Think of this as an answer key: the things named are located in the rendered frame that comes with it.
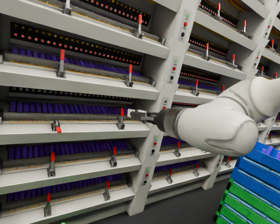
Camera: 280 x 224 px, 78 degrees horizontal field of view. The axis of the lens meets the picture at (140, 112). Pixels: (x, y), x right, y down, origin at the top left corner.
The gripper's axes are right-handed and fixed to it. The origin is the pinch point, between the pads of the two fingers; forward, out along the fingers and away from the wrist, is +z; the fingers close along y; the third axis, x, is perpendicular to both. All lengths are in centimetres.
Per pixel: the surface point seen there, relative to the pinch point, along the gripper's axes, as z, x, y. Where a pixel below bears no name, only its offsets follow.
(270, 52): -2, 47, 107
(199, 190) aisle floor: 24, -61, 81
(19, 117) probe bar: 15.6, -4.3, -37.6
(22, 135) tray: 10.8, -9.5, -36.5
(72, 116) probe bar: 15.7, -3.6, -20.3
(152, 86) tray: 10.4, 12.4, 14.6
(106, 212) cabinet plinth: 25, -57, 3
